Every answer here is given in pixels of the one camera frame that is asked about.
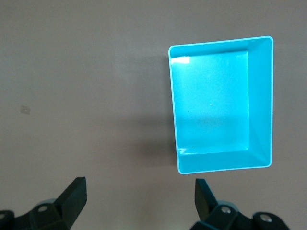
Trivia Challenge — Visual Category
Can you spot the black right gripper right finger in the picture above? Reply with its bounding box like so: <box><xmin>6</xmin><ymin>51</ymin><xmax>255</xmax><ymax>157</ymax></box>
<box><xmin>191</xmin><ymin>178</ymin><xmax>288</xmax><ymax>230</ymax></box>

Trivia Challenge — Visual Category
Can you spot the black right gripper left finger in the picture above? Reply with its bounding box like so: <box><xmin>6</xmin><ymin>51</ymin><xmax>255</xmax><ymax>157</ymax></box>
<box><xmin>0</xmin><ymin>176</ymin><xmax>87</xmax><ymax>230</ymax></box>

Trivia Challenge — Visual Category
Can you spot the blue plastic box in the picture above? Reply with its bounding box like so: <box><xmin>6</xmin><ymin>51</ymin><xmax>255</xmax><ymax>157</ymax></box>
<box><xmin>167</xmin><ymin>35</ymin><xmax>274</xmax><ymax>175</ymax></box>

